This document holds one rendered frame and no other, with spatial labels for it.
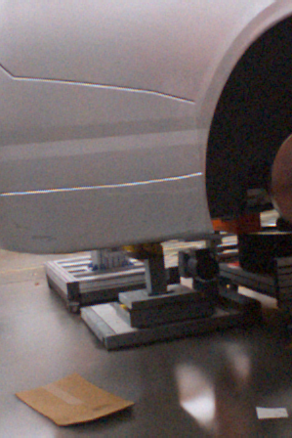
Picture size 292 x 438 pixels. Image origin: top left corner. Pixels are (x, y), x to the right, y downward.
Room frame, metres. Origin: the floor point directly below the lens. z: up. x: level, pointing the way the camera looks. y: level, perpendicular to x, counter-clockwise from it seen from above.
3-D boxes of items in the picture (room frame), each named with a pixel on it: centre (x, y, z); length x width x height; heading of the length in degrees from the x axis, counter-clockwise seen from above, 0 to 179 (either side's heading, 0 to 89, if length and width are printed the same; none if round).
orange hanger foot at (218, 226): (3.67, -0.52, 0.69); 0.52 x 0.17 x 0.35; 15
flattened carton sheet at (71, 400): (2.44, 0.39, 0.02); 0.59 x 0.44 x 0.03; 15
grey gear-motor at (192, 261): (3.67, -0.31, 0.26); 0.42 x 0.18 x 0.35; 15
